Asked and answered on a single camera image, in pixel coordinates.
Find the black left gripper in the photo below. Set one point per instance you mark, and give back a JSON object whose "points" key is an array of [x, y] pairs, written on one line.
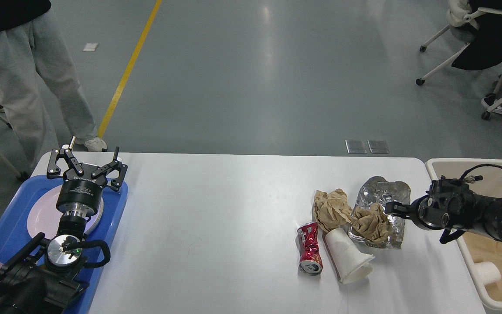
{"points": [[81, 192]]}

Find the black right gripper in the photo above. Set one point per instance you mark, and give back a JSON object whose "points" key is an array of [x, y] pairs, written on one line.
{"points": [[416, 212]]}

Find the brown paper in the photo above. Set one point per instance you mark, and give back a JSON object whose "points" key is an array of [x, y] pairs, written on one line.
{"points": [[371, 223]]}

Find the silver foil wrapper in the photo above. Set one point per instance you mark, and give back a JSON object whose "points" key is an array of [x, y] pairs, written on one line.
{"points": [[378, 190]]}

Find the pink plate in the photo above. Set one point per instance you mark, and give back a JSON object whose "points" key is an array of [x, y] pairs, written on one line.
{"points": [[44, 217]]}

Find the brown paper ball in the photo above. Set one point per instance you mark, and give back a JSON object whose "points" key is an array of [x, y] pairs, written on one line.
{"points": [[331, 210]]}

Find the white paper cup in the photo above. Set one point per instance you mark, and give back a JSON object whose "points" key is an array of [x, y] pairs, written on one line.
{"points": [[488, 273], [351, 264]]}

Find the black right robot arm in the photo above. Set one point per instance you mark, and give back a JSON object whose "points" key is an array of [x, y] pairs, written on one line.
{"points": [[451, 206]]}

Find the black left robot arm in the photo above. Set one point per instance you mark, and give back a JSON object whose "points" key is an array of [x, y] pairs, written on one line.
{"points": [[41, 277]]}

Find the right floor outlet cover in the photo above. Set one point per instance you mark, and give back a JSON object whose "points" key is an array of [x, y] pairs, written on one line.
{"points": [[378, 147]]}

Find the floor outlet cover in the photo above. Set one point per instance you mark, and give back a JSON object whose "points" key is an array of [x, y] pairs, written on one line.
{"points": [[356, 147], [378, 147]]}

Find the lying white paper cup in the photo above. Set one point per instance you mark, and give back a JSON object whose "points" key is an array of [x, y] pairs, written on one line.
{"points": [[351, 264]]}

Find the left floor outlet cover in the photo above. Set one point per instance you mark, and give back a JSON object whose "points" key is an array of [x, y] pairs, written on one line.
{"points": [[356, 147]]}

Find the crushed red soda can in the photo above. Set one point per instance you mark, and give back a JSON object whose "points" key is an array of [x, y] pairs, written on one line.
{"points": [[310, 261]]}

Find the beige plastic bin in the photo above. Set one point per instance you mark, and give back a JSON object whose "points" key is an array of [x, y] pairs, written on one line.
{"points": [[491, 185]]}

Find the person in grey trousers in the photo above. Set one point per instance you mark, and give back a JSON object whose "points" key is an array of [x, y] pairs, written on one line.
{"points": [[32, 48]]}

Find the white office chair right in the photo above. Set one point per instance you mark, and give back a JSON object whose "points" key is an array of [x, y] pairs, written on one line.
{"points": [[478, 24]]}

